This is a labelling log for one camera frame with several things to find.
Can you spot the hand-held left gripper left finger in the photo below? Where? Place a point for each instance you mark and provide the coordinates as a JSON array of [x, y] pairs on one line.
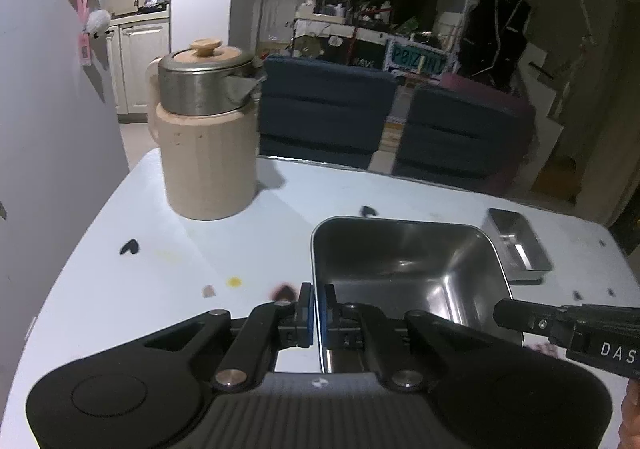
[[310, 314]]

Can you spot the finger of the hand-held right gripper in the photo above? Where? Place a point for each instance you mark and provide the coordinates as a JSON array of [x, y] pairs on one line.
[[530, 321]]

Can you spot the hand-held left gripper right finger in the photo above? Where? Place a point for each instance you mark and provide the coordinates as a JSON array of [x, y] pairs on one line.
[[328, 314]]

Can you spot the large square steel container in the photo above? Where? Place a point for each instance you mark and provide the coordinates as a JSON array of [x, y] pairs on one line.
[[400, 249]]

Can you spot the person's right hand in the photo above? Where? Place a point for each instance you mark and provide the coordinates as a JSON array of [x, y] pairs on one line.
[[632, 401]]

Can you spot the small rectangular steel tray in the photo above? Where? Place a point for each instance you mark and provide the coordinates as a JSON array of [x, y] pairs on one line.
[[520, 244]]

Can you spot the beige kettle with steel top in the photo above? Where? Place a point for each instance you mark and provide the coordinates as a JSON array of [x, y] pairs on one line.
[[210, 169]]

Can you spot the dark blue chair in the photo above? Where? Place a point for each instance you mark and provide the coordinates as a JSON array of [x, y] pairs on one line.
[[325, 104], [450, 139]]

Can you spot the maroon chair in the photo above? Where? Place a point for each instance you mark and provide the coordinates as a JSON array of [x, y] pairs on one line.
[[490, 91]]

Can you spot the teal lettered sign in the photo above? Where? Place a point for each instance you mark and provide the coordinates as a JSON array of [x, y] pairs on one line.
[[417, 58]]

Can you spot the black hanging garment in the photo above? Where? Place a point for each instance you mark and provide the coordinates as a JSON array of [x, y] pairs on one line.
[[495, 29]]

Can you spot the white kitchen cabinet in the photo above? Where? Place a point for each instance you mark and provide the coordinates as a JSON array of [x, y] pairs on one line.
[[142, 64]]

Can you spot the cluttered storage shelf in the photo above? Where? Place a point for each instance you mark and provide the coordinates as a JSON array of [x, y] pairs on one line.
[[340, 9]]

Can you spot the white fluffy pompom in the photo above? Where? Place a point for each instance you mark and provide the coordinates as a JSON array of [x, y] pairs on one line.
[[97, 23]]

